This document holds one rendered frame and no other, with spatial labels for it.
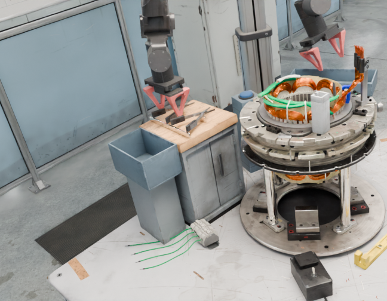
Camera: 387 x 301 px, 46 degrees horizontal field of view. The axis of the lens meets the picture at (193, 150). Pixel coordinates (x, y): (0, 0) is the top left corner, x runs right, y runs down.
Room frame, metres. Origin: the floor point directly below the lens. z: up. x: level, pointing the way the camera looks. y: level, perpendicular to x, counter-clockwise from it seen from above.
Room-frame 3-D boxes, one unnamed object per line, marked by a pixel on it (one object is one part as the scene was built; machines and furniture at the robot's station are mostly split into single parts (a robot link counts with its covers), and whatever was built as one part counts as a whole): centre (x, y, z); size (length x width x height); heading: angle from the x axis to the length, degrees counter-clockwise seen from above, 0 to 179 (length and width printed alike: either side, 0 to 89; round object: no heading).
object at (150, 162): (1.03, 0.13, 0.92); 0.17 x 0.11 x 0.28; 34
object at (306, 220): (0.88, -0.25, 0.85); 0.06 x 0.04 x 0.05; 75
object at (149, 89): (1.17, 0.06, 1.13); 0.07 x 0.07 x 0.09; 35
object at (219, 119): (1.12, 0.00, 1.05); 0.20 x 0.19 x 0.02; 124
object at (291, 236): (0.88, -0.24, 0.81); 0.08 x 0.05 x 0.02; 75
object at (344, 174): (0.87, -0.34, 0.91); 0.02 x 0.02 x 0.21
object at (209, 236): (0.96, 0.01, 0.80); 0.10 x 0.05 x 0.04; 23
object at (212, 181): (1.12, 0.00, 0.91); 0.19 x 0.19 x 0.26; 34
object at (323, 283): (0.73, -0.21, 0.81); 0.10 x 0.06 x 0.06; 6
